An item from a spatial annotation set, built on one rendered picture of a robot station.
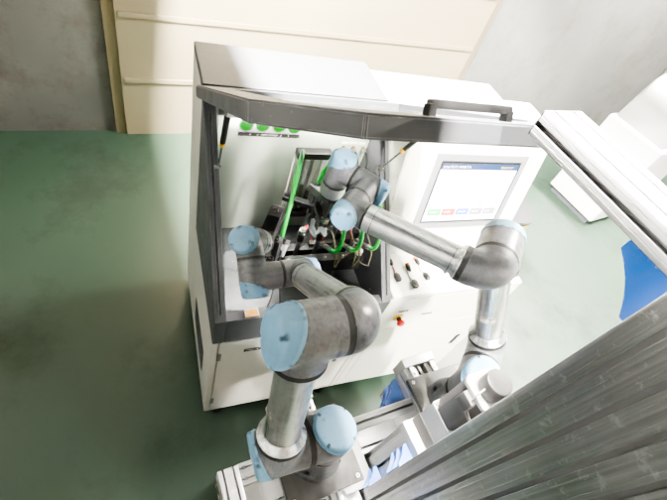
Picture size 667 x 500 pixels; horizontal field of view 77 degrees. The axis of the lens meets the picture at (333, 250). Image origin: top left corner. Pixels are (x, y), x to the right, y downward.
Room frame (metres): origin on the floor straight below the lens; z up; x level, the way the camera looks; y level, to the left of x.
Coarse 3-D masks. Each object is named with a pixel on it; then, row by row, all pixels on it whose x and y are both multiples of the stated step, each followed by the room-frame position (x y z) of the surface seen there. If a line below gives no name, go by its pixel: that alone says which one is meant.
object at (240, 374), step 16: (224, 352) 0.73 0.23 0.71; (240, 352) 0.77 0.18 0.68; (256, 352) 0.81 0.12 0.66; (224, 368) 0.74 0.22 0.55; (240, 368) 0.78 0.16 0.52; (256, 368) 0.82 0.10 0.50; (336, 368) 1.07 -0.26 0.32; (224, 384) 0.75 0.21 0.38; (240, 384) 0.79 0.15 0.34; (256, 384) 0.84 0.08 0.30; (320, 384) 1.05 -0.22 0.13; (224, 400) 0.76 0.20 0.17; (240, 400) 0.80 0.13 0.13
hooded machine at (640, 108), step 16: (656, 80) 4.24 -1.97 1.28; (640, 96) 4.19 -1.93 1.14; (656, 96) 4.13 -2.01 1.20; (624, 112) 4.17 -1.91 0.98; (640, 112) 4.10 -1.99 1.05; (656, 112) 4.04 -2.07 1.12; (608, 128) 4.13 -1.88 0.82; (624, 128) 4.05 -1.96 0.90; (640, 128) 4.02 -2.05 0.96; (656, 128) 3.96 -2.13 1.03; (624, 144) 3.98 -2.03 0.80; (640, 144) 3.91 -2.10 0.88; (656, 144) 3.88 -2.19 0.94; (640, 160) 3.84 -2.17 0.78; (656, 160) 3.80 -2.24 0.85; (560, 176) 4.16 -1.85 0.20; (656, 176) 4.10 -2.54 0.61; (560, 192) 4.08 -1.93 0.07; (576, 192) 3.99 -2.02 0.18; (576, 208) 3.95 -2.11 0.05; (592, 208) 3.84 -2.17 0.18
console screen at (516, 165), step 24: (456, 168) 1.50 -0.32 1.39; (480, 168) 1.57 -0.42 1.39; (504, 168) 1.64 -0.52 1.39; (432, 192) 1.44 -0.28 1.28; (456, 192) 1.51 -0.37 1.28; (480, 192) 1.58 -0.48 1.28; (504, 192) 1.66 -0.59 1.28; (432, 216) 1.44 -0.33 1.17; (456, 216) 1.51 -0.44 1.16; (480, 216) 1.59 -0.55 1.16
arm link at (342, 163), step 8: (336, 152) 0.99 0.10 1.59; (344, 152) 1.00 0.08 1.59; (352, 152) 1.02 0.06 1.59; (336, 160) 0.97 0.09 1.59; (344, 160) 0.97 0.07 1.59; (352, 160) 0.98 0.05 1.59; (328, 168) 0.98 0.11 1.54; (336, 168) 0.96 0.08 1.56; (344, 168) 0.96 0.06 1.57; (352, 168) 0.98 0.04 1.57; (328, 176) 0.97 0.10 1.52; (336, 176) 0.96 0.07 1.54; (344, 176) 0.96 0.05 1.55; (328, 184) 0.96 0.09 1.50; (336, 184) 0.96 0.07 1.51; (344, 184) 0.96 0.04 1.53
